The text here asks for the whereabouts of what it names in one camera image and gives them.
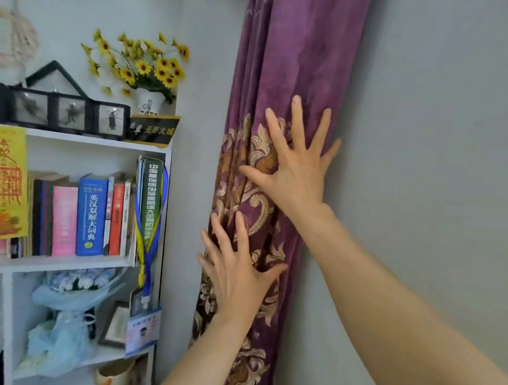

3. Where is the tan round container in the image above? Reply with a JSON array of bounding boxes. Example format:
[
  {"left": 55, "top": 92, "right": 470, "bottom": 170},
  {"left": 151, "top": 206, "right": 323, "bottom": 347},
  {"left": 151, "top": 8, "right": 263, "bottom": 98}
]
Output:
[{"left": 96, "top": 356, "right": 138, "bottom": 385}]

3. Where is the yellow artificial sunflower bunch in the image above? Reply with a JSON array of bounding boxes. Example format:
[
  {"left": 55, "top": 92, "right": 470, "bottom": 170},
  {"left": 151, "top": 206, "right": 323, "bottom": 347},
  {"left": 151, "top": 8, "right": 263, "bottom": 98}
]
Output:
[{"left": 81, "top": 28, "right": 191, "bottom": 105}]

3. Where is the blue and yellow lanyard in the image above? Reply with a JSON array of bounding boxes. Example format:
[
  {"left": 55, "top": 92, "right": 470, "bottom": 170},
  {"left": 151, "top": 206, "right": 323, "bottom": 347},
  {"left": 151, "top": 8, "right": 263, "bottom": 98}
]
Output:
[{"left": 134, "top": 159, "right": 170, "bottom": 311}]

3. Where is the row of upright books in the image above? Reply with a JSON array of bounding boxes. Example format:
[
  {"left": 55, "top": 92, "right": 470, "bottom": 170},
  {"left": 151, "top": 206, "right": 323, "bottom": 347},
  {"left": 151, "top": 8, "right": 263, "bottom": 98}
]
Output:
[{"left": 7, "top": 171, "right": 136, "bottom": 259}]

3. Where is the white bookshelf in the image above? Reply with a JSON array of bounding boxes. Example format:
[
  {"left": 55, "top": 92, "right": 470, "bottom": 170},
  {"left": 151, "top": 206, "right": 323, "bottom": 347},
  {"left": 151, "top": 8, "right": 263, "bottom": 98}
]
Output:
[{"left": 0, "top": 125, "right": 173, "bottom": 385}]

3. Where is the yellow printed paper sheet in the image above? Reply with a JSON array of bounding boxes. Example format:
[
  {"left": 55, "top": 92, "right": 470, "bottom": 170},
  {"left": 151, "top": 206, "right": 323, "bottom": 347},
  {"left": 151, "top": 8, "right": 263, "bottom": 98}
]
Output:
[{"left": 0, "top": 126, "right": 29, "bottom": 240}]

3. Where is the blue wrapped flower bouquet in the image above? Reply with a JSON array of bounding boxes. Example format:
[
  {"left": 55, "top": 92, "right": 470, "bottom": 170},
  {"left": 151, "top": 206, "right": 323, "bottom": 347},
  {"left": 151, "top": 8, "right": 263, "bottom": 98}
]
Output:
[{"left": 13, "top": 267, "right": 130, "bottom": 378}]

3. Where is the white ceramic vase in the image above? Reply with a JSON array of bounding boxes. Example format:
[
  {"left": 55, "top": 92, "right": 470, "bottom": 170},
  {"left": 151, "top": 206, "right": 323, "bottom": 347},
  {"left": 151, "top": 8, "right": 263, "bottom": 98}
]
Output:
[{"left": 133, "top": 88, "right": 167, "bottom": 117}]

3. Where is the person's left hand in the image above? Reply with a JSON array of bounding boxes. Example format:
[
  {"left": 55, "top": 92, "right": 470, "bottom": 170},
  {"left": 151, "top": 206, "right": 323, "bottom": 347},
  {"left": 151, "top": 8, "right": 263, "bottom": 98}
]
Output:
[{"left": 197, "top": 210, "right": 288, "bottom": 319}]

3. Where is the white woven wall hanging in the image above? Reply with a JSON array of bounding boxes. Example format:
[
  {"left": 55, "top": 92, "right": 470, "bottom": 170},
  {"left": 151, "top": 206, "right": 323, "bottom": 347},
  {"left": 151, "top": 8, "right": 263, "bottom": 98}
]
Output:
[{"left": 0, "top": 6, "right": 40, "bottom": 85}]

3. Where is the person's right forearm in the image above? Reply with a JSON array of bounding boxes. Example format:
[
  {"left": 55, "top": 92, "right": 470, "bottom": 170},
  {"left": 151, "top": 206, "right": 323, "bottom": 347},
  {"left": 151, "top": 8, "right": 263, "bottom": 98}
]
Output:
[{"left": 287, "top": 201, "right": 508, "bottom": 385}]

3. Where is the black box with yellow edge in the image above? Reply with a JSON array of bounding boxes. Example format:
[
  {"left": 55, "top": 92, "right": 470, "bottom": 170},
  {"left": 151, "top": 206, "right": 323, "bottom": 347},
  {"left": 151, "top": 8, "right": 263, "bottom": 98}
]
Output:
[{"left": 127, "top": 114, "right": 182, "bottom": 146}]

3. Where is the black house-shaped glass frame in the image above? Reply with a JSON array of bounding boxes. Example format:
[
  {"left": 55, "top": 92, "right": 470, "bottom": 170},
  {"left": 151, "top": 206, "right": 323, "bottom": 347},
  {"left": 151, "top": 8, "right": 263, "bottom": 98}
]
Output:
[{"left": 25, "top": 60, "right": 88, "bottom": 98}]

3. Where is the blue and white badge card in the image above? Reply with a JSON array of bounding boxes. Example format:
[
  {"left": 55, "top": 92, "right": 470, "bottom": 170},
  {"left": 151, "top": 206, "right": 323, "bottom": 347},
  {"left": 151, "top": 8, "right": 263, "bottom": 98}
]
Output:
[{"left": 125, "top": 307, "right": 163, "bottom": 358}]

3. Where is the dark wooden picture frame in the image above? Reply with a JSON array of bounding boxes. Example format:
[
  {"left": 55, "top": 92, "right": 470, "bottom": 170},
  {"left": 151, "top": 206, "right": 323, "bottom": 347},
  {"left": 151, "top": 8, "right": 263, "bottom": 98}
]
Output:
[{"left": 98, "top": 300, "right": 131, "bottom": 350}]

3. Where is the purple curtain with gold embroidery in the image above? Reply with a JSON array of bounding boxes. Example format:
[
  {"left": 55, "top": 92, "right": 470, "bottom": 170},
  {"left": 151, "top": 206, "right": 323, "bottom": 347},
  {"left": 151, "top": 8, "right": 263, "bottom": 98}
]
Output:
[{"left": 190, "top": 0, "right": 372, "bottom": 385}]

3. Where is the tall green volume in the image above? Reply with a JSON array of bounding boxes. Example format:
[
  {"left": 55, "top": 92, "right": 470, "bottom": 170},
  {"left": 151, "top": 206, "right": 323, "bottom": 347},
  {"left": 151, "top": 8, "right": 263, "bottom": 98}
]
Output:
[{"left": 136, "top": 155, "right": 166, "bottom": 249}]

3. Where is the black insect specimen frame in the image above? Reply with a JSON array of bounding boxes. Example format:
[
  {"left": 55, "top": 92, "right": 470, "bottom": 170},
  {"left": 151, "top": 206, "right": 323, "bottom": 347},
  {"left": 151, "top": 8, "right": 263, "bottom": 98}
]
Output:
[
  {"left": 93, "top": 101, "right": 131, "bottom": 140},
  {"left": 49, "top": 93, "right": 96, "bottom": 134},
  {"left": 8, "top": 86, "right": 52, "bottom": 127}
]

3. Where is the person's right hand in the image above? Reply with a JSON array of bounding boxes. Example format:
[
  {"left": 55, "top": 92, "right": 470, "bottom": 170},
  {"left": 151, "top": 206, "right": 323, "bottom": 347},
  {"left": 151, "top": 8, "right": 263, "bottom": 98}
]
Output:
[{"left": 239, "top": 95, "right": 342, "bottom": 217}]

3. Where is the person's left forearm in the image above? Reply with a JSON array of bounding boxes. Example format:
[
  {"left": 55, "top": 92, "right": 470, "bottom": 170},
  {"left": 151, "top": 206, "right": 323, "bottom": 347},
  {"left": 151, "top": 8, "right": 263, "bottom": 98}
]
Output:
[{"left": 161, "top": 311, "right": 259, "bottom": 385}]

